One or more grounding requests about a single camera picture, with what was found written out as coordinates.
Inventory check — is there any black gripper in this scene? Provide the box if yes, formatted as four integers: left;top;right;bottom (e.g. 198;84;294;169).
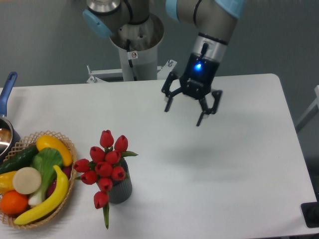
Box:
161;53;223;127

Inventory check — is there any red tulip bouquet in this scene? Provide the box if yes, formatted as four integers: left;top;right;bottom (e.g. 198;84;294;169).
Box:
73;130;137;229

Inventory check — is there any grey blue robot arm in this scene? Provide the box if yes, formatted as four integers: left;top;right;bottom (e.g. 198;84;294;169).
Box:
83;0;244;118

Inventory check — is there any dark grey ribbed vase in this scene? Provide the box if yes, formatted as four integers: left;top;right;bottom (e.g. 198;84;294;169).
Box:
109;160;133;204

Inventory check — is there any dark red vegetable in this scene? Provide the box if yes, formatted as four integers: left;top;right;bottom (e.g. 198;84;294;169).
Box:
46;166;72;198

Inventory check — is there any green bok choy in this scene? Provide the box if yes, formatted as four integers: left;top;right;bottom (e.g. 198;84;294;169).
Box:
28;147;63;208

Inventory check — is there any black device at table edge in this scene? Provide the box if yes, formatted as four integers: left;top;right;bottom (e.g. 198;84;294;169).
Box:
301;202;319;228

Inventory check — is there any yellow banana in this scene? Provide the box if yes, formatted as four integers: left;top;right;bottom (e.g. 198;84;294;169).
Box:
14;165;69;225

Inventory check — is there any green cucumber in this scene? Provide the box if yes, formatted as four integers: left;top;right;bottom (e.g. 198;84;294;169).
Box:
0;145;38;174

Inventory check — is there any beige round disc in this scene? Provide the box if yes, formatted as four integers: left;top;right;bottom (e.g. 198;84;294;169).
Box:
12;167;42;195

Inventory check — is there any yellow bell pepper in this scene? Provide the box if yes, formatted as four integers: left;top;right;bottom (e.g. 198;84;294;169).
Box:
0;171;16;195

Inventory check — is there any orange fruit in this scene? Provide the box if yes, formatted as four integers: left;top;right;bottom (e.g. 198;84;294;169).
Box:
0;191;28;215

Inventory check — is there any woven wicker basket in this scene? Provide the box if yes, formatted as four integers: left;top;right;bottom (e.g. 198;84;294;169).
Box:
0;130;77;229

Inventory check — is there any white metal base frame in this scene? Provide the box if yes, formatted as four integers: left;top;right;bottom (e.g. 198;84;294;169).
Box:
86;59;177;84

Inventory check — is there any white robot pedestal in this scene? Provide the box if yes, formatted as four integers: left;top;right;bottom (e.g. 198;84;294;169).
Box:
110;13;164;82

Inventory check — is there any white frame at right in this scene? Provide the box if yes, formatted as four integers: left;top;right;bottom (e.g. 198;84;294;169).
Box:
295;85;319;133

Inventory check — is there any blue handled saucepan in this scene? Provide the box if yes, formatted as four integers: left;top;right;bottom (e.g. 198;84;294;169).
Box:
0;72;20;163

